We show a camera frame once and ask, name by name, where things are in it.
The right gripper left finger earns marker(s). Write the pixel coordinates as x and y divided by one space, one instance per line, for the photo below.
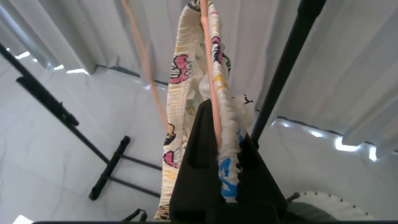
196 180

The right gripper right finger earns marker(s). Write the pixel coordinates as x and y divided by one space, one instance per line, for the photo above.
258 189

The cream printed garment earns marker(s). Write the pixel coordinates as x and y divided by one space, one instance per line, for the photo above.
178 93

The white laundry basket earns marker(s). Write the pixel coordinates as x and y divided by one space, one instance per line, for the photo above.
326 205

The black clothes rack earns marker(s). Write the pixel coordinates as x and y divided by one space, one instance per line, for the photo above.
286 68

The white curtain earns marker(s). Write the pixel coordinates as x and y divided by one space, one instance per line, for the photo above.
348 62

